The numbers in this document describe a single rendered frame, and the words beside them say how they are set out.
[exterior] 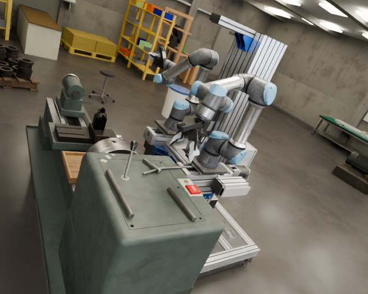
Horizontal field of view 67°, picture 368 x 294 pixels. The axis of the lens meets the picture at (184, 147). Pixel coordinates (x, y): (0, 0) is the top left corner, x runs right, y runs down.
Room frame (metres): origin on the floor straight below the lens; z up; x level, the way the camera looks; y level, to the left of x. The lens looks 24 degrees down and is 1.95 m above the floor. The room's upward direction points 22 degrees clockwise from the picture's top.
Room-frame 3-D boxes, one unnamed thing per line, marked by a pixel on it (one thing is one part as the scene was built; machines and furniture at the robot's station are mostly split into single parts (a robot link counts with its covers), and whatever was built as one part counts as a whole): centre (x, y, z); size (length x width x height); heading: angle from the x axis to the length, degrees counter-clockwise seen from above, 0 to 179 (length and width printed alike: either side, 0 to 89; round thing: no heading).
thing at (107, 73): (5.14, 1.89, 0.27); 0.51 x 0.49 x 0.54; 49
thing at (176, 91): (5.74, 0.51, 0.32); 0.53 x 0.53 x 0.64
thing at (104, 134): (1.86, 0.63, 1.00); 0.20 x 0.10 x 0.05; 39
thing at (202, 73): (2.22, 0.08, 1.54); 0.15 x 0.12 x 0.55; 153
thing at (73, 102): (2.30, 1.10, 1.01); 0.30 x 0.20 x 0.29; 39
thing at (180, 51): (10.06, 1.34, 1.00); 1.55 x 1.39 x 2.01; 42
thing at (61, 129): (1.84, 0.70, 0.95); 0.43 x 0.18 x 0.04; 129
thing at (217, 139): (1.72, -0.19, 1.33); 0.13 x 0.12 x 0.14; 59
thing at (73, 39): (8.28, 3.74, 0.25); 1.44 x 1.04 x 0.50; 132
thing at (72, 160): (1.58, 0.51, 0.89); 0.36 x 0.30 x 0.04; 129
